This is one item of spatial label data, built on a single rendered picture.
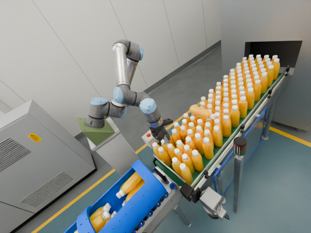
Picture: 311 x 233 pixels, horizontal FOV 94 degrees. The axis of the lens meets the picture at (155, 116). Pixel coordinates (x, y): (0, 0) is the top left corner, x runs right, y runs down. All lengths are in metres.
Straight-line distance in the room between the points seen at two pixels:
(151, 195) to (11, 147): 1.95
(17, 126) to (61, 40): 1.70
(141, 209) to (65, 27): 3.07
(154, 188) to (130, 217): 0.20
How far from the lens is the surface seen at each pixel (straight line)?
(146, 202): 0.96
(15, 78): 3.47
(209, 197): 1.19
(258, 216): 2.08
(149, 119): 0.84
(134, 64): 1.36
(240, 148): 0.92
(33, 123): 2.32
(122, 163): 1.84
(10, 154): 2.56
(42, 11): 3.36
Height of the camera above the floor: 1.99
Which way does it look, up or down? 39 degrees down
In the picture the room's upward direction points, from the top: 25 degrees counter-clockwise
